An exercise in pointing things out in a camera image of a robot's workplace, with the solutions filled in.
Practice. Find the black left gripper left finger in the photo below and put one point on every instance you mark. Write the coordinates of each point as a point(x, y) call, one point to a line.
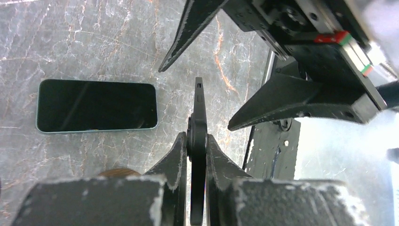
point(156, 198)

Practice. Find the black flat phone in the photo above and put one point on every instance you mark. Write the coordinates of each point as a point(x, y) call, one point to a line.
point(78, 106)

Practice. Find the dark grey phone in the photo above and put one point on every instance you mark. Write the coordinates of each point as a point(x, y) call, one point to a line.
point(197, 149)

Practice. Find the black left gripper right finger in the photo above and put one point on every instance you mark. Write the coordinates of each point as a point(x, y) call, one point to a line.
point(234, 198)

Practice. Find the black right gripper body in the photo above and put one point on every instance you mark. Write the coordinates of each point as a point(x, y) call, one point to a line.
point(326, 37)

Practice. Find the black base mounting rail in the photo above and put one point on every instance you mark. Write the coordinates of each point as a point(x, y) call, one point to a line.
point(272, 150)

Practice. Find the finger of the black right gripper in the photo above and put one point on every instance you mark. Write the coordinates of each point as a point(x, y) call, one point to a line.
point(283, 97)
point(196, 16)

